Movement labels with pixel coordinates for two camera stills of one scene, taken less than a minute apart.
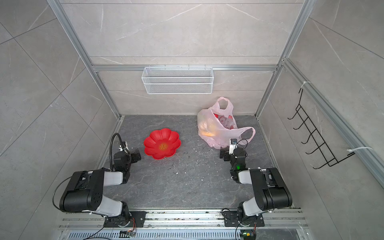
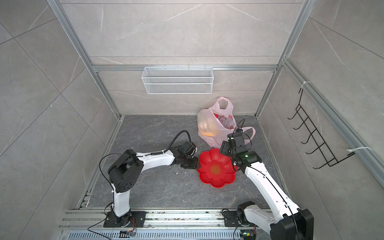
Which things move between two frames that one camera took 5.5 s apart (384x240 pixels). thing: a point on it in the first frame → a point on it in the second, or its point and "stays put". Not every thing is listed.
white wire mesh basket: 159,80 stays put
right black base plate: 231,219 stays put
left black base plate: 137,219 stays put
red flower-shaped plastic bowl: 162,143 → 216,169
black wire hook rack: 321,146 stays put
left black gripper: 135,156 → 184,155
